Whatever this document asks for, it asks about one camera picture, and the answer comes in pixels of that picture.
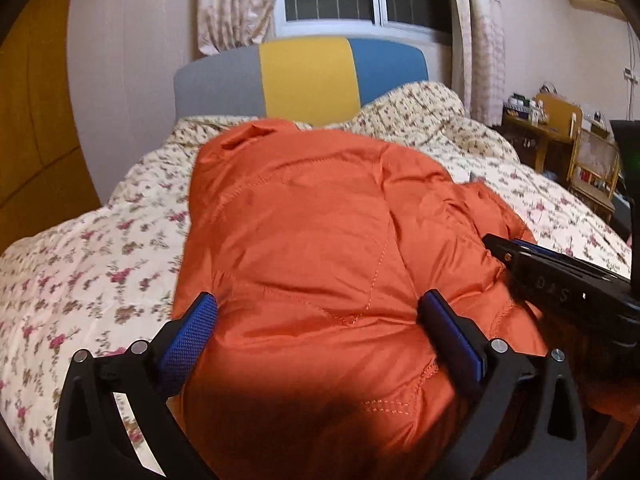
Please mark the grey yellow blue headboard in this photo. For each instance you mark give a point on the grey yellow blue headboard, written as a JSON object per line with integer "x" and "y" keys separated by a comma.
{"x": 305, "y": 75}

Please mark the yellow wooden chair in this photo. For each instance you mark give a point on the yellow wooden chair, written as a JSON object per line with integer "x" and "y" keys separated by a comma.
{"x": 560, "y": 115}

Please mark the floral bedspread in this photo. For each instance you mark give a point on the floral bedspread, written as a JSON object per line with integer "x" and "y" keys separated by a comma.
{"x": 75, "y": 270}

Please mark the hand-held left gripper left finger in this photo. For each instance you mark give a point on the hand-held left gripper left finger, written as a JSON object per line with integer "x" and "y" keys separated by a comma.
{"x": 192, "y": 330}

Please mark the dark flat panel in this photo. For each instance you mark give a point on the dark flat panel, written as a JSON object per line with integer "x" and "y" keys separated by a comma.
{"x": 629, "y": 180}

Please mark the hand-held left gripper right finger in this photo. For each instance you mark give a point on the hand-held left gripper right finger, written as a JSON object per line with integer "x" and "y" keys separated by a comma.
{"x": 452, "y": 335}

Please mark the orange jacket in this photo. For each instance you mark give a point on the orange jacket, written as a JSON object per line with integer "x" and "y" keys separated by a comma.
{"x": 310, "y": 240}

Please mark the yellow wooden wardrobe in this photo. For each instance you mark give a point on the yellow wooden wardrobe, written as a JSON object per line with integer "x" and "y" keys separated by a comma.
{"x": 35, "y": 135}

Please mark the long floral curtain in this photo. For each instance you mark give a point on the long floral curtain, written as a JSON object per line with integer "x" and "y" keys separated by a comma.
{"x": 480, "y": 45}

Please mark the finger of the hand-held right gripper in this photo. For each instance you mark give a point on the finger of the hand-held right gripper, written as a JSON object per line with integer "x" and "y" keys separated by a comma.
{"x": 540, "y": 255}

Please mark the row of small bottles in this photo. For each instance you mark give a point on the row of small bottles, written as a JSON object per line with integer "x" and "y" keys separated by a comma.
{"x": 522, "y": 107}

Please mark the short floral curtain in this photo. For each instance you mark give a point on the short floral curtain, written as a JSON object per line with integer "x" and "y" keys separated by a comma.
{"x": 235, "y": 5}

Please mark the wooden desk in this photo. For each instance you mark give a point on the wooden desk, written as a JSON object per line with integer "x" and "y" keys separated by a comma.
{"x": 527, "y": 135}

